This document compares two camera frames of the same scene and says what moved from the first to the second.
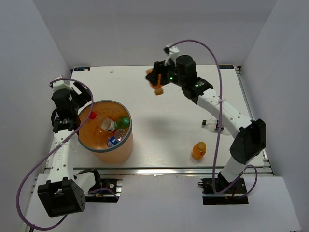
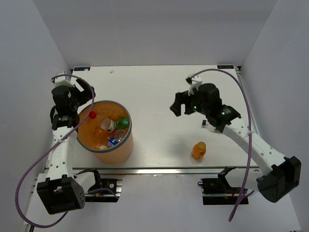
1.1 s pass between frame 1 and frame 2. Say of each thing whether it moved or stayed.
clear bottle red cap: stayed
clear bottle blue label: stayed
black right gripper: moved
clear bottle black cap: stayed
